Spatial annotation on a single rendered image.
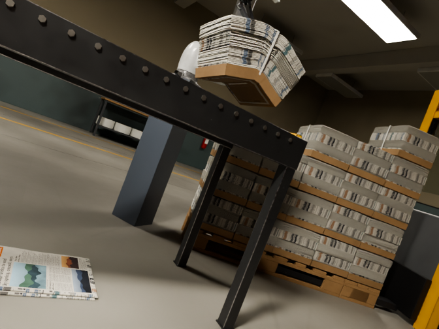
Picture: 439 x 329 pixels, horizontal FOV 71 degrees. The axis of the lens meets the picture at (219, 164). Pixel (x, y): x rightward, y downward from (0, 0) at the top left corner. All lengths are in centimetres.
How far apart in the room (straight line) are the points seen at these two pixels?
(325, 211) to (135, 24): 727
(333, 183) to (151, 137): 125
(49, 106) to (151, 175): 638
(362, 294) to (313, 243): 54
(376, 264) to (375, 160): 74
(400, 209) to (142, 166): 181
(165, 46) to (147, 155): 685
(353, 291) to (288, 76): 165
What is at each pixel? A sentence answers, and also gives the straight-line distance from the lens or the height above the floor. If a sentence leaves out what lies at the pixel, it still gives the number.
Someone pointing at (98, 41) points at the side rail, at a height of 79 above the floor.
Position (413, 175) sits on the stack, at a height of 98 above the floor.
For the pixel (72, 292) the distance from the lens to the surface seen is 124.
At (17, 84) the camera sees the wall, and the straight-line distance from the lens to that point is 826.
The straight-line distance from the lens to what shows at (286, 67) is 141.
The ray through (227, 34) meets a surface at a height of 107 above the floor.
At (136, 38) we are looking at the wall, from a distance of 857.
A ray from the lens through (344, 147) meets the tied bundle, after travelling 224.
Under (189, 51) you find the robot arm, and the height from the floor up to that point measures 118.
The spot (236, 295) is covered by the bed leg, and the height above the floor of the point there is 14.
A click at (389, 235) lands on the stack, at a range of 253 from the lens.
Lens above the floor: 63
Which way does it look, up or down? 2 degrees down
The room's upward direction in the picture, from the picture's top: 21 degrees clockwise
